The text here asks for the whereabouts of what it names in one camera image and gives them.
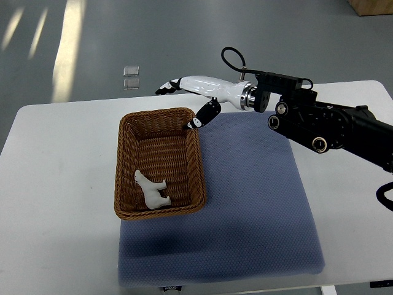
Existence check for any brown wicker basket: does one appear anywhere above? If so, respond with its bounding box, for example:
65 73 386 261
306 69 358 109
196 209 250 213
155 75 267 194
114 108 206 220

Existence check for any metal floor plate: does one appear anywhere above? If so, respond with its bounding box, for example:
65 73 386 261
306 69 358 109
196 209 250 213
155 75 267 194
123 77 140 90
123 66 139 77

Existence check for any white bear figurine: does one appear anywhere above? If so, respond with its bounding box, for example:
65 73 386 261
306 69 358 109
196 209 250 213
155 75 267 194
134 170 171 210

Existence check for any black table control panel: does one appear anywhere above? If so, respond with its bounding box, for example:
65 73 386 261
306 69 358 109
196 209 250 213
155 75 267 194
369 280 393 288

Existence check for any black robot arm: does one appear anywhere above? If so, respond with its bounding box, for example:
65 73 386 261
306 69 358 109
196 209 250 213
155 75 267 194
246 71 392 172

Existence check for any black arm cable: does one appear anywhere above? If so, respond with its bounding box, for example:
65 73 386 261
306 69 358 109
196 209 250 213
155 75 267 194
220 46 248 77

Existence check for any upper metal floor plate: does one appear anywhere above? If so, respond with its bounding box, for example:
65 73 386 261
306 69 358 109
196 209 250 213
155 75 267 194
123 66 139 77

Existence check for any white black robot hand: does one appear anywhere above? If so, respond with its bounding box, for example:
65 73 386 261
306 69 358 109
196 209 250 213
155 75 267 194
155 76 256 130

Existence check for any lower metal floor plate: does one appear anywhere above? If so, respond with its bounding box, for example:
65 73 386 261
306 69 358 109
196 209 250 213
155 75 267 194
123 77 140 90

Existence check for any wooden box corner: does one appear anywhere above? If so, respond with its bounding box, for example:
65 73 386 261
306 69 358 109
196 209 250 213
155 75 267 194
348 0 392 17

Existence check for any blue padded mat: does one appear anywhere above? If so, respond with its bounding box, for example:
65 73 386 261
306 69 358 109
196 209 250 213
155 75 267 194
118 112 325 288

